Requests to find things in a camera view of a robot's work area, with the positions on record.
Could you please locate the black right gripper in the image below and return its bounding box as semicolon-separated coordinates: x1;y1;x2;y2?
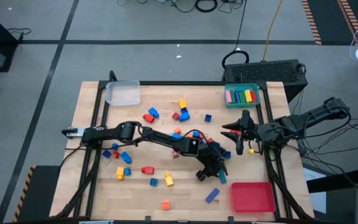
221;109;262;156

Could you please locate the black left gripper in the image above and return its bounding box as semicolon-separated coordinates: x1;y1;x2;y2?
196;142;229;182

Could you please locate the teal plastic bin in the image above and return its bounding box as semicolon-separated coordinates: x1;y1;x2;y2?
223;82;262;110

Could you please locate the red plastic bin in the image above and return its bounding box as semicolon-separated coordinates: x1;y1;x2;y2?
229;181;277;213

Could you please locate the black computer case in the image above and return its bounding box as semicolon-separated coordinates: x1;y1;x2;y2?
221;58;309;102

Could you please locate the white paper sheet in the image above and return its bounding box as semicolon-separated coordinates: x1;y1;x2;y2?
302;167;328;215

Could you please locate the clear plastic bin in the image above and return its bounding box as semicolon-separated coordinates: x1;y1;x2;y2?
104;80;142;107

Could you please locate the black desk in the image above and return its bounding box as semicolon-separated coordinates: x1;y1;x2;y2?
305;167;358;224

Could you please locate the black mat with hazard stripes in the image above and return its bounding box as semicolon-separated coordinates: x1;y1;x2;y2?
301;0;358;47
12;164;62;224

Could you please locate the black camera cable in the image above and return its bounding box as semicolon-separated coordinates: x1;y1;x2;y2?
181;128;219;155

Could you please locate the black coiled floor cable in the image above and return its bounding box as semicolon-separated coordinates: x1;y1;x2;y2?
221;49;250;70

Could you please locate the black cable bundle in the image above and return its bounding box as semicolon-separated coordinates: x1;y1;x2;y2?
290;89;358;188

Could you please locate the black hanging cable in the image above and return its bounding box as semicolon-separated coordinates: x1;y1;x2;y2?
233;0;249;52

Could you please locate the yellow hanging cable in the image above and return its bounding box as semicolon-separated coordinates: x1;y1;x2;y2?
262;0;284;62

